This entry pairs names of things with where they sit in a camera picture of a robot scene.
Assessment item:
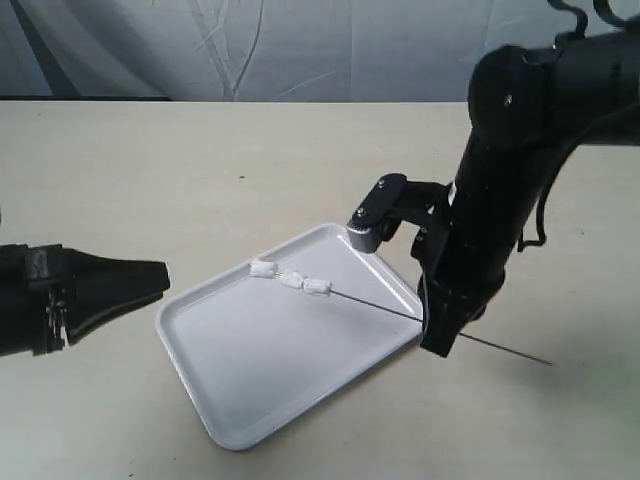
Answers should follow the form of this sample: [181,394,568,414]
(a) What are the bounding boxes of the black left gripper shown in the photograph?
[27,244,170,353]

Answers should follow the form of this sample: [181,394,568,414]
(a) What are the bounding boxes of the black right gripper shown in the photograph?
[411,184,526,358]

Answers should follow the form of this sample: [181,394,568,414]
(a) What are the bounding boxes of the thin metal skewer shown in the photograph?
[269,262,553,367]

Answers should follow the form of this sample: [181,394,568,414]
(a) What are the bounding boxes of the white marshmallow piece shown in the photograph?
[302,278,332,296]
[279,270,305,290]
[249,259,278,279]

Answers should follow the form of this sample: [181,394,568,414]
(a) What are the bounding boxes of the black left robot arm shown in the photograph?
[1,244,170,356]

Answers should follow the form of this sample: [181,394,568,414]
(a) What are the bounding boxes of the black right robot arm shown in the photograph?
[413,32,639,357]

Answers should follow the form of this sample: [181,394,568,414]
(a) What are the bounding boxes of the white rectangular plastic tray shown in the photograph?
[156,223,422,451]

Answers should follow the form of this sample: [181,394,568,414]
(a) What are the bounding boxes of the grey wrinkled backdrop cloth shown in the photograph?
[0,0,640,104]

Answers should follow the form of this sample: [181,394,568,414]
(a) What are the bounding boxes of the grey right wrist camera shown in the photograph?
[346,173,407,254]

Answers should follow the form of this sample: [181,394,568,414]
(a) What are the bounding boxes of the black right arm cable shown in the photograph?
[517,0,640,251]

